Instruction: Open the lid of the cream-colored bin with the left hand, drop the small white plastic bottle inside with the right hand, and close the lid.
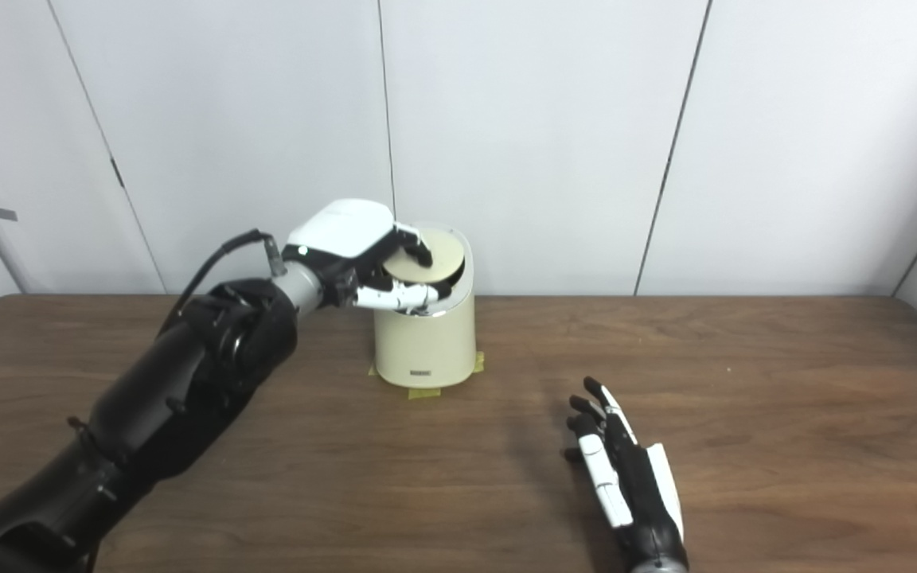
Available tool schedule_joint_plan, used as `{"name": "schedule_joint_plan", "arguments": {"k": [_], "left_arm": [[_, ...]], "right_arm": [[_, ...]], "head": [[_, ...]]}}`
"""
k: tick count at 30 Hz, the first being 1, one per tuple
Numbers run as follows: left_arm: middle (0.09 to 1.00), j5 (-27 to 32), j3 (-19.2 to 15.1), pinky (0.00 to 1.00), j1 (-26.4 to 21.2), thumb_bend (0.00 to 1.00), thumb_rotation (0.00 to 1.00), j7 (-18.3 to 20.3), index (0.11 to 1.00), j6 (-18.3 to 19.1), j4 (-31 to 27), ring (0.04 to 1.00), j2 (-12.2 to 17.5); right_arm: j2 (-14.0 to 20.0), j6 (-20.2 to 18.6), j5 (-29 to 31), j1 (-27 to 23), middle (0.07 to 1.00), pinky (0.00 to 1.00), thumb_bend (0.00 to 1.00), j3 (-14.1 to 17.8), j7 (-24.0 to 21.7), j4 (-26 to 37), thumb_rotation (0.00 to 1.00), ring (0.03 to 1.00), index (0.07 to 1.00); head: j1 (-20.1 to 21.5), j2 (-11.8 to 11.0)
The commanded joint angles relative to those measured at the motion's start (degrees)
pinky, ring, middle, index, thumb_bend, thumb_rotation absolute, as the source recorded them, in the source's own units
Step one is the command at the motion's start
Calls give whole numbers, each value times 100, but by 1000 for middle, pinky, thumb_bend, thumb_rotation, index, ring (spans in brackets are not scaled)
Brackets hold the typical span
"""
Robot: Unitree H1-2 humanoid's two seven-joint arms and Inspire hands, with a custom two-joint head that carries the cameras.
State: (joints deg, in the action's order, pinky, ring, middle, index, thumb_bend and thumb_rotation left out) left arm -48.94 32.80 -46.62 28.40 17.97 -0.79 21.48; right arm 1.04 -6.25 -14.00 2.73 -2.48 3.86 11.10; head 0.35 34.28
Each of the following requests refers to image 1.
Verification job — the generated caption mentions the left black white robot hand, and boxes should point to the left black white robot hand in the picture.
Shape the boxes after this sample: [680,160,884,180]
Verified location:
[282,198,447,315]

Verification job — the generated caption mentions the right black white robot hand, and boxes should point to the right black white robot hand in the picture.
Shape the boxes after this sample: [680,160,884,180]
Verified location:
[564,376,690,573]

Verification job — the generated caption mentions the cream-colored lidded bin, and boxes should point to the cream-colored lidded bin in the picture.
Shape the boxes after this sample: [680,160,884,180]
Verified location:
[373,225,478,389]

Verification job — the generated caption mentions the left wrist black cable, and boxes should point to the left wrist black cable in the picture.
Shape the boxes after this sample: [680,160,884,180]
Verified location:
[158,229,288,339]

